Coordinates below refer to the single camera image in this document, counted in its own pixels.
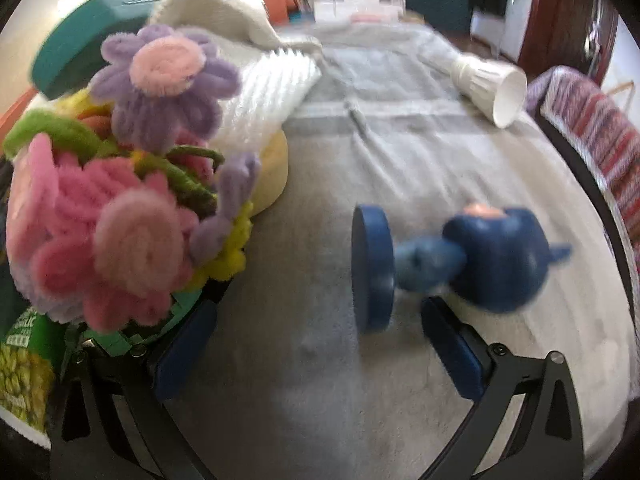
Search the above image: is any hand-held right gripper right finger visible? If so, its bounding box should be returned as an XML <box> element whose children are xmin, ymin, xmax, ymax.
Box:
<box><xmin>421</xmin><ymin>296</ymin><xmax>586</xmax><ymax>480</ymax></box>

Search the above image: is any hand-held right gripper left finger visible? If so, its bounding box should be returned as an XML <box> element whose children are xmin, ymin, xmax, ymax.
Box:
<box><xmin>50</xmin><ymin>280</ymin><xmax>221</xmax><ymax>480</ymax></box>

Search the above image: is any blue toy teapot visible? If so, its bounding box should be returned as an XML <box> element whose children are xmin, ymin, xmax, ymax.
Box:
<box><xmin>351</xmin><ymin>201</ymin><xmax>573</xmax><ymax>333</ymax></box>

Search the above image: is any pipe cleaner flower bouquet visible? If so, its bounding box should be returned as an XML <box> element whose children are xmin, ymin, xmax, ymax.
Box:
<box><xmin>2</xmin><ymin>25</ymin><xmax>261</xmax><ymax>358</ymax></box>

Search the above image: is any white knitted hat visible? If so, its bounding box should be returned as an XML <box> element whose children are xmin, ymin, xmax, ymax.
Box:
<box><xmin>150</xmin><ymin>0</ymin><xmax>323</xmax><ymax>158</ymax></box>

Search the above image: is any green snack packet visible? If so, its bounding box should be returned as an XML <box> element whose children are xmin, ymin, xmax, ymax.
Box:
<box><xmin>0</xmin><ymin>305</ymin><xmax>63</xmax><ymax>448</ymax></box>

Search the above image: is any cream round tin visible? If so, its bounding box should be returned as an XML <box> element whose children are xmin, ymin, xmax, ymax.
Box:
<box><xmin>247</xmin><ymin>130</ymin><xmax>291</xmax><ymax>218</ymax></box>

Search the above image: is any striped chair cushion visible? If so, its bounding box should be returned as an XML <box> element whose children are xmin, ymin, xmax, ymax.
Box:
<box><xmin>525</xmin><ymin>66</ymin><xmax>640</xmax><ymax>271</ymax></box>

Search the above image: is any white pleated paper cup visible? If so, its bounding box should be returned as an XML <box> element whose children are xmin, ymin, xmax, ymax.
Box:
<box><xmin>449</xmin><ymin>54</ymin><xmax>529</xmax><ymax>129</ymax></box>

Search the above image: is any teal box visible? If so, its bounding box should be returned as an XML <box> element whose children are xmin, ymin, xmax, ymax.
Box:
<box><xmin>30</xmin><ymin>0</ymin><xmax>168</xmax><ymax>101</ymax></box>

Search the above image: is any dark brown wooden door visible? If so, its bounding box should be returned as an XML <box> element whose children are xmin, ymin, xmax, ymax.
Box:
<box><xmin>517</xmin><ymin>0</ymin><xmax>621</xmax><ymax>81</ymax></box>

